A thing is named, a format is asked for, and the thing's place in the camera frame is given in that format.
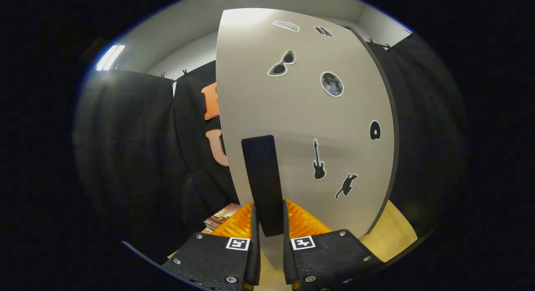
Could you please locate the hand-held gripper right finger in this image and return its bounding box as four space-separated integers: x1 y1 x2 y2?
283 199 385 291

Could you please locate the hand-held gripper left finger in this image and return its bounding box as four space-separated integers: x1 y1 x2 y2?
161 201 262 291

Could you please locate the black door handle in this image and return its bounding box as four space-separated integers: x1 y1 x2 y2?
241 135 285 237

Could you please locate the beige shoe cabinet door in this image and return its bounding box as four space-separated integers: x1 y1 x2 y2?
216 8 397 271

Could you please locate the brown book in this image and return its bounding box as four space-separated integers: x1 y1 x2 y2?
204 203 242 231

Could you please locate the black backdrop cloth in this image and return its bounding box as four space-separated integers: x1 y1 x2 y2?
73 32 469 262

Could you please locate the narrow ceiling light panel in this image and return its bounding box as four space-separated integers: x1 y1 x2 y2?
95 44 126 71

